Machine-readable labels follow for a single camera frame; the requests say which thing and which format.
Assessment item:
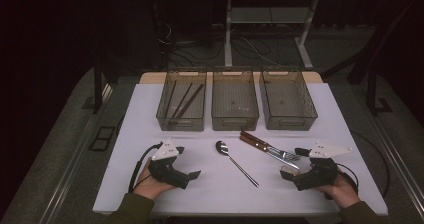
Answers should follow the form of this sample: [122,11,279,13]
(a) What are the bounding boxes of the metal floor rail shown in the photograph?
[38,83,114,224]
[361,109,424,215]

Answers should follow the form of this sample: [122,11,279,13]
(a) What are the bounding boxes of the wooden-handled table knife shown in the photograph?
[238,134,300,170]

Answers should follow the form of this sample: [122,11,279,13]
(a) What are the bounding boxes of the black metal stand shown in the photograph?
[93,55,105,115]
[346,3,394,116]

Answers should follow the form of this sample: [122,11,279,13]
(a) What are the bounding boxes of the clear grey storage bin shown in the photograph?
[210,66,260,132]
[155,67,208,132]
[259,66,319,132]

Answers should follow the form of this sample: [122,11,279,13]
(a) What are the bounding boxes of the long black floor cable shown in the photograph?
[350,129,391,199]

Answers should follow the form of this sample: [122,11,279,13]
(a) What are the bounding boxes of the person's right hand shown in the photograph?
[316,173,360,209]

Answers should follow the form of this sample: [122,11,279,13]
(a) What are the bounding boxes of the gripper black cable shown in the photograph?
[335,162,360,189]
[128,142,164,194]

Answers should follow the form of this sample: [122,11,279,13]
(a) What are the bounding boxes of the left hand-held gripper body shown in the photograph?
[148,138,192,190]

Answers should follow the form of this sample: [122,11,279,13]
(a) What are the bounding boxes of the tangle of floor cables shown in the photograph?
[156,20,301,68]

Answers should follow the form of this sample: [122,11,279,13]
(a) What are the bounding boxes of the white desk with metal frame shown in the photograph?
[212,0,369,70]

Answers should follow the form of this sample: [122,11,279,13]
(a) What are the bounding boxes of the metal spoon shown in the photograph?
[215,140,260,188]

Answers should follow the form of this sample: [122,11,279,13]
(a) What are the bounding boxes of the wooden-handled fork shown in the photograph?
[240,130,302,161]

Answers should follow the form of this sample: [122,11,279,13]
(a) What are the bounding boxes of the person's left hand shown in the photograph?
[133,158,175,200]

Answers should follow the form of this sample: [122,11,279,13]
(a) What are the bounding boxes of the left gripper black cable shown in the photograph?
[128,142,164,194]

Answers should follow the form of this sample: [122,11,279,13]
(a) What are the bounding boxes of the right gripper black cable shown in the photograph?
[335,162,360,189]

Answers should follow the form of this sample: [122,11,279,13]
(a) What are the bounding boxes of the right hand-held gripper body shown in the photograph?
[290,141,354,192]

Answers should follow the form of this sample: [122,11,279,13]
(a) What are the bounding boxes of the black floor frame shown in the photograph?
[88,126,117,152]

